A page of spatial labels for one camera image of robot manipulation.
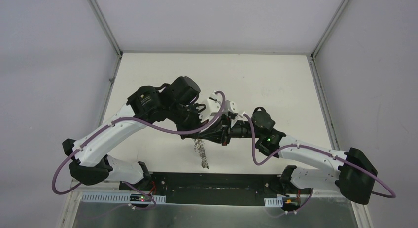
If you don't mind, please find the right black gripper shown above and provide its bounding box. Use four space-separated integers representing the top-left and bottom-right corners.
199 114 262 147

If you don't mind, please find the round metal keyring disc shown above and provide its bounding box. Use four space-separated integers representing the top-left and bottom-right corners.
194 139 209 169

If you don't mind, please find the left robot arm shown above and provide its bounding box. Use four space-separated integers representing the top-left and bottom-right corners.
63 76 202 191

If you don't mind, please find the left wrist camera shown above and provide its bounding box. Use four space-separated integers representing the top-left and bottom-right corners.
198 92 223 123

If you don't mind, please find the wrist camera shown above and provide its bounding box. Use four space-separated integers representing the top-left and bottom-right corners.
226 100 245 120
198 92 223 123

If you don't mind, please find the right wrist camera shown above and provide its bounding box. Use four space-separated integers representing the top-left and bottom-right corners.
226 100 245 120

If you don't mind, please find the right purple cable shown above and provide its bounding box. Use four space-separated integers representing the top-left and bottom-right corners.
243 113 396 199

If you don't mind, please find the purple cable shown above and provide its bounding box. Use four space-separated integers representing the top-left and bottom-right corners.
243 113 396 199
52 90 227 196

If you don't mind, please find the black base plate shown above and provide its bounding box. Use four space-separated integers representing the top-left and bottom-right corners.
134 172 311 207

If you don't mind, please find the right white cable duct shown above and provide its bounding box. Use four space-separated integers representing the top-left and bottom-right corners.
264 197 283 208

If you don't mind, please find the white cable duct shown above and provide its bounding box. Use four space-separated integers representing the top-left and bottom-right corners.
80 192 153 204
264 197 283 208

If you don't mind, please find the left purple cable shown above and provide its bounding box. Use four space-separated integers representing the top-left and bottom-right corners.
52 90 227 196

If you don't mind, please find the left white cable duct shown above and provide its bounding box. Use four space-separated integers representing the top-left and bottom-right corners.
80 192 153 204

